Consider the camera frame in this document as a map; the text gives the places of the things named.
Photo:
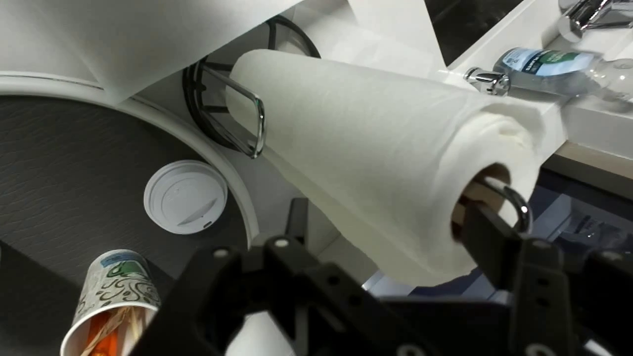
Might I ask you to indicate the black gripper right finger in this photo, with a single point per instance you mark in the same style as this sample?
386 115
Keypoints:
546 297

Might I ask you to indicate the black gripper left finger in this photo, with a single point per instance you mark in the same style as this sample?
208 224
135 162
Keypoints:
263 297

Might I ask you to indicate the white paper towel roll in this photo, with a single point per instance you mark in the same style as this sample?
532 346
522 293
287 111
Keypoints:
368 144

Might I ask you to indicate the loose white paper towel sheet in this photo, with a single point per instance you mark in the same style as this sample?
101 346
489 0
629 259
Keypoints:
99 40

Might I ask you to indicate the loose white cup lid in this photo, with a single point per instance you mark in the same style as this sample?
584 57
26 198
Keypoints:
184 198

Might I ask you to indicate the wooden stirrer stick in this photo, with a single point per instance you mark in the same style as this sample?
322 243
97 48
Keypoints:
129 326

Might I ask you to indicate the open patterned paper cup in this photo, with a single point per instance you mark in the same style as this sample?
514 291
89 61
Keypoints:
115 289

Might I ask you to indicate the small chrome counter fitting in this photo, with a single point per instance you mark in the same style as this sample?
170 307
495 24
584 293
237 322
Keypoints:
487 79

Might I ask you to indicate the clear plastic water bottle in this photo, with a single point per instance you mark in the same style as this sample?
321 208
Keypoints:
560 69

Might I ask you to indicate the round black white-rimmed turntable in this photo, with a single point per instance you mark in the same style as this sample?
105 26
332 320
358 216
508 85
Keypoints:
65 170

